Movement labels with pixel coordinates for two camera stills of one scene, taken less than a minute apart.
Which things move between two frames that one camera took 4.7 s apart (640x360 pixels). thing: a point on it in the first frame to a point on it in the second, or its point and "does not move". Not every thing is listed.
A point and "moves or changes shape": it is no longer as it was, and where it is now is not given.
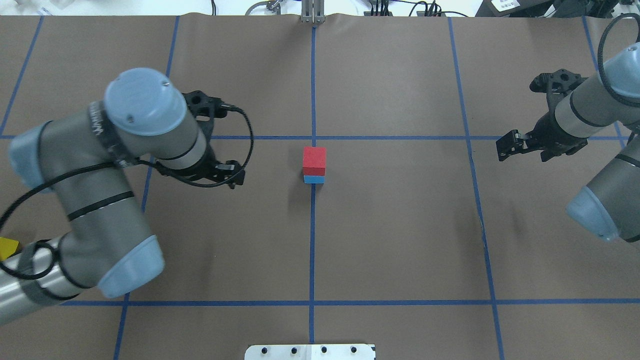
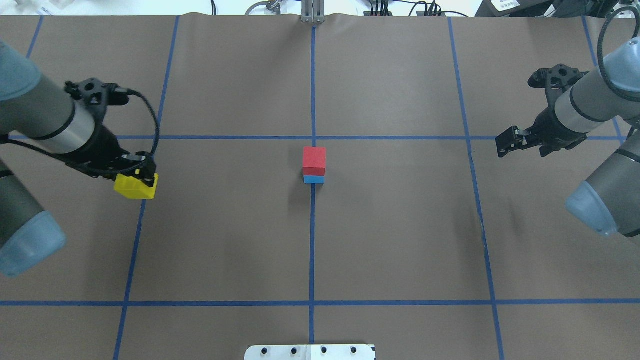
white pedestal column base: (310, 352) does not move
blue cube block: (313, 179) does not move
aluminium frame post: (313, 11) does not move
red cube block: (314, 161) does not move
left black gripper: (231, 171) to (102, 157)
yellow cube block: (8, 247) moves or changes shape
